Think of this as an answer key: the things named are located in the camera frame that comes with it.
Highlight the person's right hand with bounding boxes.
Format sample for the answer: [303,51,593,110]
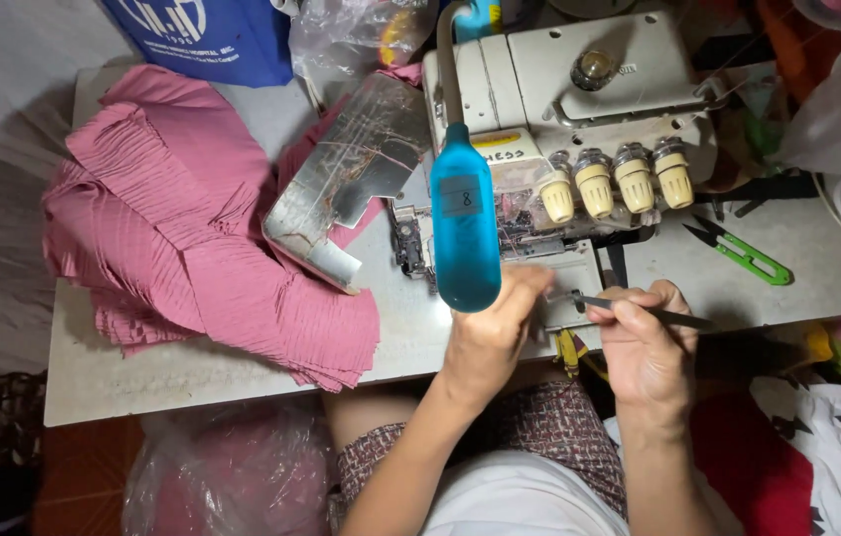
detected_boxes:
[586,280,700,430]

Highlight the person's left hand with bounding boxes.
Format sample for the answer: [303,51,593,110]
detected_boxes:
[445,263,557,394]

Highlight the dark metal tweezers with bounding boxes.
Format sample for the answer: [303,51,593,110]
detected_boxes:
[571,292,716,332]

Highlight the cream tension knob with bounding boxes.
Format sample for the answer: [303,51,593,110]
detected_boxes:
[612,142,656,214]
[651,137,695,210]
[573,148,615,220]
[539,151,576,225]

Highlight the patterned tweed shorts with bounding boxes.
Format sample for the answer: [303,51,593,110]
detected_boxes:
[328,381,628,530]

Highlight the cream overlock sewing machine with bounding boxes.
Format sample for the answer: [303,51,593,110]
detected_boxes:
[389,9,728,332]

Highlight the white shirt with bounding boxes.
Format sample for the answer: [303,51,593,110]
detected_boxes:
[420,417,745,536]

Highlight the shiny metal machine cover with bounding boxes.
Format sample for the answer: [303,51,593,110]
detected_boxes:
[262,72,432,295]

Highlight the green thread snips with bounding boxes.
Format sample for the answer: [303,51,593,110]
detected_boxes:
[682,214,793,287]

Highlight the red fabric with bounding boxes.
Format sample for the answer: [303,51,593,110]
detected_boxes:
[690,393,816,536]

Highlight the clear plastic bag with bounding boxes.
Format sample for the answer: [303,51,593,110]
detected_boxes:
[288,0,442,81]

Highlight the pile of pink pleated fabric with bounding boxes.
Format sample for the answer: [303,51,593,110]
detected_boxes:
[41,64,383,393]

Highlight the plastic bag of pink fabric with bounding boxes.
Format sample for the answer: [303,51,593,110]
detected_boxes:
[121,405,335,536]

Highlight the blue printed tote bag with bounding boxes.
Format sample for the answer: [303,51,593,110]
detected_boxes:
[100,0,295,89]

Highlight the yellow handled tool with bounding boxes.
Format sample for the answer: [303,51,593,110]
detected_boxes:
[553,329,591,379]

